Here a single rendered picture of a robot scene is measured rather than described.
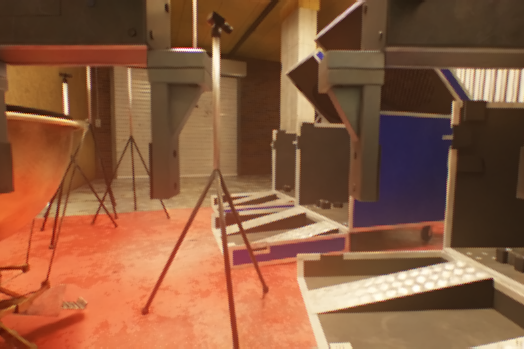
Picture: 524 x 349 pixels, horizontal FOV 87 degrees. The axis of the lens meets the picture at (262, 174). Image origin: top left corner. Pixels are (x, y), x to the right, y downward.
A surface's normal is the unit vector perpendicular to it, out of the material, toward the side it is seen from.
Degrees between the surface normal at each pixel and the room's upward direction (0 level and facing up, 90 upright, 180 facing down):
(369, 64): 90
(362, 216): 90
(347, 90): 90
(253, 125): 90
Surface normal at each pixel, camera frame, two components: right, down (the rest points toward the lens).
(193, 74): 0.00, 0.08
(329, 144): 0.29, 0.08
